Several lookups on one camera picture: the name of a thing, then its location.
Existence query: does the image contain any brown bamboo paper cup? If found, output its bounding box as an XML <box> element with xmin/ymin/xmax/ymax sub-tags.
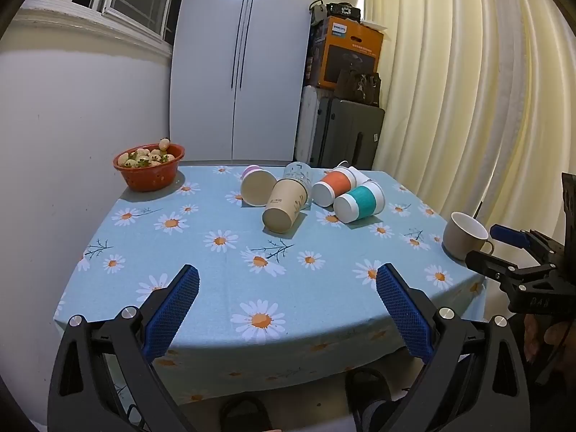
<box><xmin>263</xmin><ymin>179</ymin><xmax>309</xmax><ymax>233</ymax></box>

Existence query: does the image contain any teal sleeve white cup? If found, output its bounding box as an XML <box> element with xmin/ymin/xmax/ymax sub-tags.
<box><xmin>333</xmin><ymin>180</ymin><xmax>386</xmax><ymax>224</ymax></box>

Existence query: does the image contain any white cup behind orange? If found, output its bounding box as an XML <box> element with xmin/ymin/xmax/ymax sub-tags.
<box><xmin>338</xmin><ymin>161</ymin><xmax>369</xmax><ymax>186</ymax></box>

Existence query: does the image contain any orange sleeve white cup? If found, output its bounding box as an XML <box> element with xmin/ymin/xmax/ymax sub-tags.
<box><xmin>311</xmin><ymin>167</ymin><xmax>356</xmax><ymax>208</ymax></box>

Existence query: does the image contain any pink striped paper cup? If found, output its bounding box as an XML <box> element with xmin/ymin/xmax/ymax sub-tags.
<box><xmin>240</xmin><ymin>165</ymin><xmax>277</xmax><ymax>207</ymax></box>

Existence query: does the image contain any person's right hand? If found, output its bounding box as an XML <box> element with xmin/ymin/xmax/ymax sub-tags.
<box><xmin>524</xmin><ymin>315</ymin><xmax>575</xmax><ymax>368</ymax></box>

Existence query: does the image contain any beige ceramic mug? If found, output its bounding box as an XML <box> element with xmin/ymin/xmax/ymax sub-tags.
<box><xmin>442</xmin><ymin>212</ymin><xmax>494</xmax><ymax>261</ymax></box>

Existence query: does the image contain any cream pleated curtain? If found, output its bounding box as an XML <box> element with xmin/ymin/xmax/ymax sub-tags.
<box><xmin>364</xmin><ymin>0</ymin><xmax>575</xmax><ymax>237</ymax></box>

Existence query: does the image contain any blue daisy tablecloth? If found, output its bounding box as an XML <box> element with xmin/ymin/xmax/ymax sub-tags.
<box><xmin>55</xmin><ymin>165</ymin><xmax>485</xmax><ymax>404</ymax></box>

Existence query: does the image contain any dark grey suitcase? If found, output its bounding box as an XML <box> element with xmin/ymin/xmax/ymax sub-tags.
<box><xmin>309</xmin><ymin>98</ymin><xmax>384</xmax><ymax>170</ymax></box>

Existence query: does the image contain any red colander bowl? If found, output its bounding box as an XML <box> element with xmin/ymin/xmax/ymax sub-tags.
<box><xmin>112</xmin><ymin>143</ymin><xmax>185</xmax><ymax>192</ymax></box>

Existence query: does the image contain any dark brown paper bag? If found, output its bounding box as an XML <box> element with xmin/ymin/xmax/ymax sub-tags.
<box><xmin>335</xmin><ymin>69</ymin><xmax>381</xmax><ymax>106</ymax></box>

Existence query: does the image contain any white folded panel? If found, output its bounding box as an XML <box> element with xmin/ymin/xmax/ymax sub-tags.
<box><xmin>294</xmin><ymin>85</ymin><xmax>333</xmax><ymax>162</ymax></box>

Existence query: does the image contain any orange black cardboard box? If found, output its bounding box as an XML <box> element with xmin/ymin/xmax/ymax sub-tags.
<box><xmin>305</xmin><ymin>17</ymin><xmax>384</xmax><ymax>90</ymax></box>

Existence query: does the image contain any black device on box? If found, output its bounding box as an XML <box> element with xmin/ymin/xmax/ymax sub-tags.
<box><xmin>309</xmin><ymin>0</ymin><xmax>361</xmax><ymax>26</ymax></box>

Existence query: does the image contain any white double-door cabinet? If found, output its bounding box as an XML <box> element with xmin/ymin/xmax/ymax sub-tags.
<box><xmin>169</xmin><ymin>0</ymin><xmax>311</xmax><ymax>164</ymax></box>

